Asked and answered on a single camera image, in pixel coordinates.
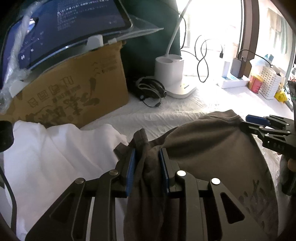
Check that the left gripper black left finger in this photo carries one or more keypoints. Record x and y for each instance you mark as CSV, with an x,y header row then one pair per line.
x,y
86,203

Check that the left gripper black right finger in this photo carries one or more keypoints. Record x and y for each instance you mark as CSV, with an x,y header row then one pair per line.
x,y
207,209

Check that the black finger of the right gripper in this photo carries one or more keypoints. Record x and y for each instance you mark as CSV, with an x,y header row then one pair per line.
x,y
259,119
262,132

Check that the dark grey t-shirt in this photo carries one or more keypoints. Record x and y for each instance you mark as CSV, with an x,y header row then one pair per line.
x,y
211,146

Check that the person's right hand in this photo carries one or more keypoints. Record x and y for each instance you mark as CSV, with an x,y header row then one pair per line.
x,y
287,167

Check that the yellow snack bag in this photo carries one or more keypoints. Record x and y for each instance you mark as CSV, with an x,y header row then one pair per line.
x,y
280,96

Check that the white perforated plastic basket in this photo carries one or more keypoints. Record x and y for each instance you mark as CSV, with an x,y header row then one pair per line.
x,y
271,82

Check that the red can yellow lid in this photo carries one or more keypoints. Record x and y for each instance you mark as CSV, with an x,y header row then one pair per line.
x,y
255,83

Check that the white power strip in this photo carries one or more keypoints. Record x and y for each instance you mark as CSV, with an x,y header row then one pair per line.
x,y
231,82

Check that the black charger block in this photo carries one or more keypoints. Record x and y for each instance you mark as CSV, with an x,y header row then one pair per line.
x,y
240,68

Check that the blue face mask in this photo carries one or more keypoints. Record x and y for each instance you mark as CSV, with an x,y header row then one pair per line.
x,y
269,59

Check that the white folded garment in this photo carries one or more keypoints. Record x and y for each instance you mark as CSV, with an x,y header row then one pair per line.
x,y
43,162

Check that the white charger block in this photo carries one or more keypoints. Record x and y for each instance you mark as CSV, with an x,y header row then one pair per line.
x,y
226,69

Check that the white desk lamp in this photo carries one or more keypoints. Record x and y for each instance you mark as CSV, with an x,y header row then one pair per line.
x,y
169,69

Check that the black clip bundle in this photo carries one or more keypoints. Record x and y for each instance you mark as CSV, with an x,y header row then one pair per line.
x,y
150,88

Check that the brown cardboard box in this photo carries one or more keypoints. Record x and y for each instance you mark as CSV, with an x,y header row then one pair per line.
x,y
78,91

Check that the tablet with dark screen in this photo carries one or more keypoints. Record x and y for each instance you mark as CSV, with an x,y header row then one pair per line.
x,y
57,25

